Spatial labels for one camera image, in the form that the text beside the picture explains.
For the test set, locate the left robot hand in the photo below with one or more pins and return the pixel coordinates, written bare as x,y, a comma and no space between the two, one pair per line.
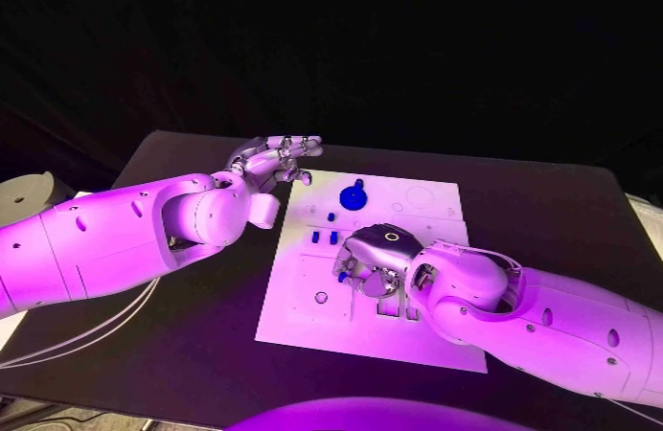
264,161

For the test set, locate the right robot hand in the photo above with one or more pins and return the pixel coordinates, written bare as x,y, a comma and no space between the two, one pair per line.
381,247

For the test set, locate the blue gear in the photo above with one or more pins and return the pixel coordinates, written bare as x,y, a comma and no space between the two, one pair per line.
353,197

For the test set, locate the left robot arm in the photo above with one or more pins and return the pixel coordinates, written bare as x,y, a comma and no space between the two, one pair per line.
104,244

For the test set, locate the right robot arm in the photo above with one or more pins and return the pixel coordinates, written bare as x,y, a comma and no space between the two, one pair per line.
544,330

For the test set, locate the white task board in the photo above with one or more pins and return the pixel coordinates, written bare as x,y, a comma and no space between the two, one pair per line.
310,323

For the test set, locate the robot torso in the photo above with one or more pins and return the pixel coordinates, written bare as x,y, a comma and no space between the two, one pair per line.
372,415

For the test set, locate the round white device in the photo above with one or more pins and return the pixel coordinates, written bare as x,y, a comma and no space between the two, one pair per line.
26,194

